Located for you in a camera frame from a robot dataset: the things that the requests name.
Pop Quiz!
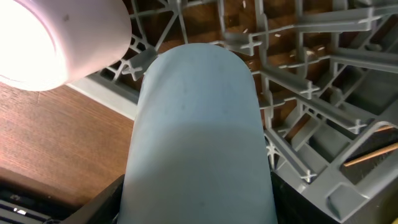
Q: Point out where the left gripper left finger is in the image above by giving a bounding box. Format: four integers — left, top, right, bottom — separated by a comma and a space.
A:
60, 175, 124, 224

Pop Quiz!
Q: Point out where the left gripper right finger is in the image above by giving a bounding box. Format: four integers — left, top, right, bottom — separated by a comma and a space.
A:
271, 172, 338, 224

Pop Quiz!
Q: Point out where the blue cup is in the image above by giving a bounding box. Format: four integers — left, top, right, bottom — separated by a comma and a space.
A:
118, 44, 277, 223

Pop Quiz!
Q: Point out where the wooden chopstick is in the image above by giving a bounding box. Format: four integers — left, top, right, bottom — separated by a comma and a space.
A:
343, 142, 398, 167
376, 125, 394, 132

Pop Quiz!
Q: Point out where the pink cup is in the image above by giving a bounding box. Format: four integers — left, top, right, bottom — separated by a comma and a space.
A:
1, 0, 132, 91

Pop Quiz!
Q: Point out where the grey dishwasher rack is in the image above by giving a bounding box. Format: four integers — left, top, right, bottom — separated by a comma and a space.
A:
71, 1, 397, 223

